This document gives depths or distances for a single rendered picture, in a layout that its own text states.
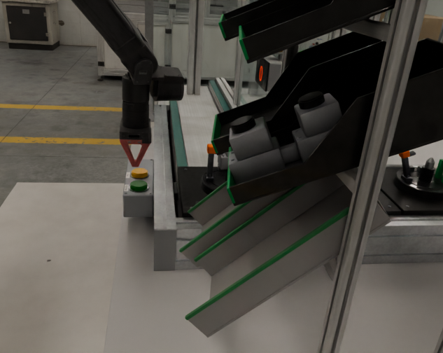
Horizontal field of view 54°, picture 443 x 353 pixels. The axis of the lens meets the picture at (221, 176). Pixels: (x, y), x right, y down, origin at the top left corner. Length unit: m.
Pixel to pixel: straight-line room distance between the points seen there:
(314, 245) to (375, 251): 0.51
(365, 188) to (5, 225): 0.87
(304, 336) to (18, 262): 0.59
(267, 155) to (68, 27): 8.64
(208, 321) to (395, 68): 0.37
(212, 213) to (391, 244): 0.43
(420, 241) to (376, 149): 0.64
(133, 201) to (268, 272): 0.53
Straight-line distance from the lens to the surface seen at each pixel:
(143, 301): 0.85
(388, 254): 1.05
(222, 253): 0.68
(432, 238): 1.08
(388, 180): 1.21
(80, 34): 9.06
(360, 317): 0.89
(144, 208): 1.01
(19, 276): 0.96
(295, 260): 0.53
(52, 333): 0.82
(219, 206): 0.80
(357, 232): 0.49
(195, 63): 2.01
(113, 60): 6.22
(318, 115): 0.50
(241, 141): 0.50
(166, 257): 0.90
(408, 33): 0.43
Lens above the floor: 1.42
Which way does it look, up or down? 25 degrees down
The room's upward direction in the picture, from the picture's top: 4 degrees clockwise
